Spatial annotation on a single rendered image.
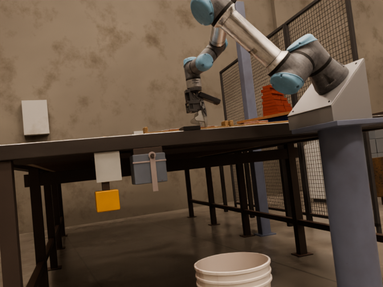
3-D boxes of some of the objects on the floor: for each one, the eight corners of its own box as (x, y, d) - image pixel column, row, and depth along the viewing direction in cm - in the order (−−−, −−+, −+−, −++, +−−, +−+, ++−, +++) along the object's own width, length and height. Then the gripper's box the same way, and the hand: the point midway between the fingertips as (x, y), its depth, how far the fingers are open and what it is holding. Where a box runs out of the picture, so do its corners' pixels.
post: (276, 234, 383) (248, -1, 397) (260, 237, 378) (233, -1, 392) (268, 232, 399) (241, 7, 413) (253, 234, 394) (227, 6, 408)
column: (444, 344, 144) (412, 113, 149) (370, 376, 129) (336, 118, 134) (363, 312, 179) (339, 127, 184) (297, 335, 164) (273, 132, 169)
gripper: (181, 93, 199) (187, 132, 198) (188, 86, 183) (194, 129, 182) (197, 91, 201) (203, 130, 200) (206, 84, 185) (211, 127, 184)
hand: (204, 127), depth 192 cm, fingers open, 10 cm apart
